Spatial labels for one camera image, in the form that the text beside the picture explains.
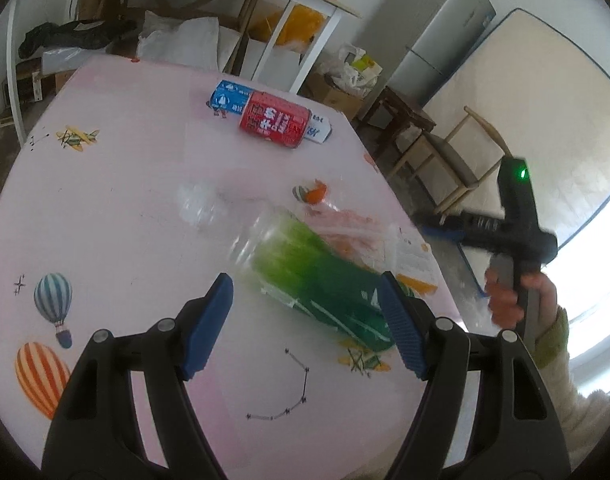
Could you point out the red milk can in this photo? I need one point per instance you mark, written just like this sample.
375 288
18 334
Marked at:
275 119

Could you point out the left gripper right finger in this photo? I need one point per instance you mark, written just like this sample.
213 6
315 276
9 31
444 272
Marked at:
485 412

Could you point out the grey refrigerator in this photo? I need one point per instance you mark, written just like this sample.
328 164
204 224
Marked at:
420 43

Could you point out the white sack under shelf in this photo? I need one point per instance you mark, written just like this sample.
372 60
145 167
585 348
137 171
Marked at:
200 43

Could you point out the white bags pile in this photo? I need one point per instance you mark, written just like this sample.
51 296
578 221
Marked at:
350 70

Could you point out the orange wrapper scrap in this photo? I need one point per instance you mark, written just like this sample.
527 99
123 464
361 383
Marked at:
312 193

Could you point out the wooden chair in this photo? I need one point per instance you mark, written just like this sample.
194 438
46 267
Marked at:
441 150

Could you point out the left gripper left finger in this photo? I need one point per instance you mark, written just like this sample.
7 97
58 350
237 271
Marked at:
125 412

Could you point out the cardboard box on floor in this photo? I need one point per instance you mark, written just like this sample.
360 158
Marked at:
323 92

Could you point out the person's right forearm sleeve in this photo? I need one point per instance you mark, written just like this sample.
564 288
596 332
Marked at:
584 419

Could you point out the black bag under shelf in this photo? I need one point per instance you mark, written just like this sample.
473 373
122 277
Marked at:
84 34

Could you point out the mattress against wall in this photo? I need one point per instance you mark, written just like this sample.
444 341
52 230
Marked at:
551 104

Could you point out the green label plastic bottle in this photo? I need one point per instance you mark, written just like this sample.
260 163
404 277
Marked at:
272 248

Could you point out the yellow plastic bag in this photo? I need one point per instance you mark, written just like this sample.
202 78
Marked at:
298 31

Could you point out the blue white milk carton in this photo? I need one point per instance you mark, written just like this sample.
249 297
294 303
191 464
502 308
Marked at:
230 98

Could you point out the dark wooden stool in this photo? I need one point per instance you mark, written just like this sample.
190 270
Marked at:
404 113

